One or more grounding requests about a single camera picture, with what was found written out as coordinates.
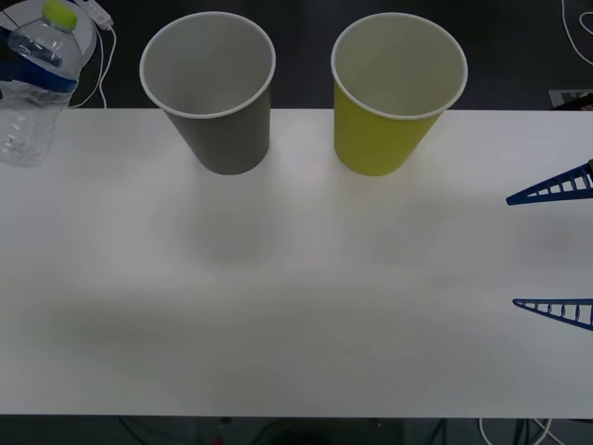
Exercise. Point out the clear bottle with green cap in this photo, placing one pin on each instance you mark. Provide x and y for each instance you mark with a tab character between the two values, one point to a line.
28	120

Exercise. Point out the white round disc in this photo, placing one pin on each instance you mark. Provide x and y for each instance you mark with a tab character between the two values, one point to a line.
88	41

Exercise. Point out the white power strip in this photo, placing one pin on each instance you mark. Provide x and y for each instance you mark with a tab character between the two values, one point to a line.
99	14

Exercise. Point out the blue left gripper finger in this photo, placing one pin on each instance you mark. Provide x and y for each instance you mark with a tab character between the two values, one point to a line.
51	80

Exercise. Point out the yellow-green waste bin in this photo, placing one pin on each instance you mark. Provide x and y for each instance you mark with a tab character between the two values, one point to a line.
375	139

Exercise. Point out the grey waste bin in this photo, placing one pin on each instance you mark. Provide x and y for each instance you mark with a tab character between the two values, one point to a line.
231	139

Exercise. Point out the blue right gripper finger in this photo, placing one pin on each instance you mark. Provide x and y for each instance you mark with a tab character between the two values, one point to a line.
520	302
519	199

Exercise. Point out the grey floor plate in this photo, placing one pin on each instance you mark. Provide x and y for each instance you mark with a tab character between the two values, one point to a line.
567	98

